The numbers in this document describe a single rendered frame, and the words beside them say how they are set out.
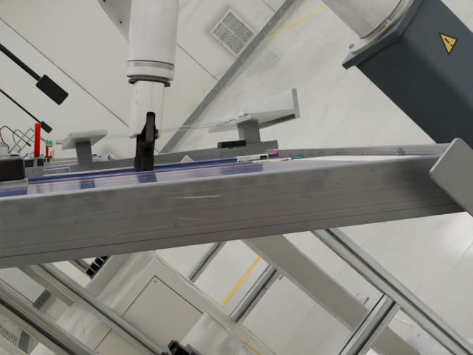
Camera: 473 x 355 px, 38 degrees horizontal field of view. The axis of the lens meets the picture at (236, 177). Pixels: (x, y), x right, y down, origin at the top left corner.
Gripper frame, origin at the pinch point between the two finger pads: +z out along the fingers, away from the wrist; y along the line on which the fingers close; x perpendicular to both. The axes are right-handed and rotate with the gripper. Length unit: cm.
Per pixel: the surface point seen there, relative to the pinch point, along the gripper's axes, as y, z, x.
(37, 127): -5.3, -6.0, -18.7
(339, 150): 29.6, -4.8, 24.6
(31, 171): -4.9, 2.0, -19.3
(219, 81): -747, -112, 184
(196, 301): -85, 41, 30
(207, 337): 1.7, 29.9, 13.6
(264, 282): -81, 33, 50
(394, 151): 46, -5, 25
